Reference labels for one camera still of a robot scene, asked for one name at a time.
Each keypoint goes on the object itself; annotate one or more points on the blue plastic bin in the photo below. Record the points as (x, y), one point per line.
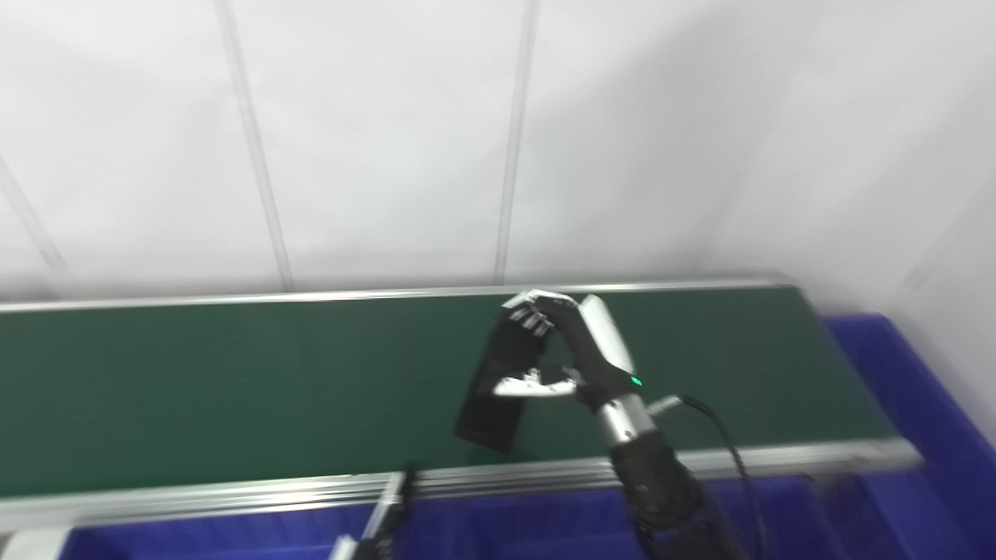
(918, 435)
(560, 529)
(233, 537)

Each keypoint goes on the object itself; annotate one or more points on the black cylinder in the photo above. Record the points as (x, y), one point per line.
(498, 420)

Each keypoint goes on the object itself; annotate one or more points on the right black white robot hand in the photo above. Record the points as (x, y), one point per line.
(595, 358)

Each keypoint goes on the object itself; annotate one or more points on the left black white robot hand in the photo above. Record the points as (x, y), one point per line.
(381, 540)

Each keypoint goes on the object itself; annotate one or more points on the green conveyor belt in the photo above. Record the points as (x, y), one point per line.
(233, 490)
(233, 389)

